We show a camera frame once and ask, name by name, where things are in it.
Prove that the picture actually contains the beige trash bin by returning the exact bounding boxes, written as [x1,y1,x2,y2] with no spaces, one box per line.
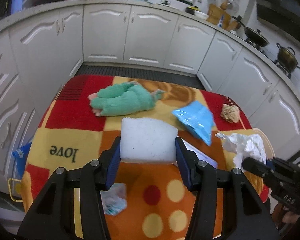
[253,128,275,159]

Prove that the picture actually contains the white pepsi envelope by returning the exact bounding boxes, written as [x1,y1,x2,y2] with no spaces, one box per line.
[182,139,218,168]

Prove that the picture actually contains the black wok with lid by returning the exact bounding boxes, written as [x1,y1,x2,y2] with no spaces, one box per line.
[232,15,269,49]

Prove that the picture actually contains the white tissue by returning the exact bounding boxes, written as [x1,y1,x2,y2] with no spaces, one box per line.
[215,133,267,170]

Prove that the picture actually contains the white lower cabinets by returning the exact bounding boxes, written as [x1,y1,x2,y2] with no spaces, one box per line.
[0,0,300,190]

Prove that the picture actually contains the bronze stock pot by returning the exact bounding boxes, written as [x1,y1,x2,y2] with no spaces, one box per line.
[276,43,300,73]

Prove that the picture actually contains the green towel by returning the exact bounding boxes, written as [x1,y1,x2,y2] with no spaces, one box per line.
[88,81,165,116]

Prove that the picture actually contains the beige paper ball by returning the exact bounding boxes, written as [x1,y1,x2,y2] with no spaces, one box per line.
[221,104,240,123]

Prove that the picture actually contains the wooden cutting board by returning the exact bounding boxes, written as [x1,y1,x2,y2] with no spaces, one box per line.
[207,4,241,31]

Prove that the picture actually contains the white foam sponge block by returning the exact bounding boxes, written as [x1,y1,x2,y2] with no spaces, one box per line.
[120,118,178,164]

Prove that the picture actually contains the blue snack bag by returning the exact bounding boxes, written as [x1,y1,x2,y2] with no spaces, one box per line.
[172,101,215,146]

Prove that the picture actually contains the colourful rose blanket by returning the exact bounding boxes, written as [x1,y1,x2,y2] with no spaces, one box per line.
[20,74,269,240]

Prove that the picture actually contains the crumpled teal printed wrapper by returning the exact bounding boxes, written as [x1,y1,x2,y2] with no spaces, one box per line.
[100,183,127,216]

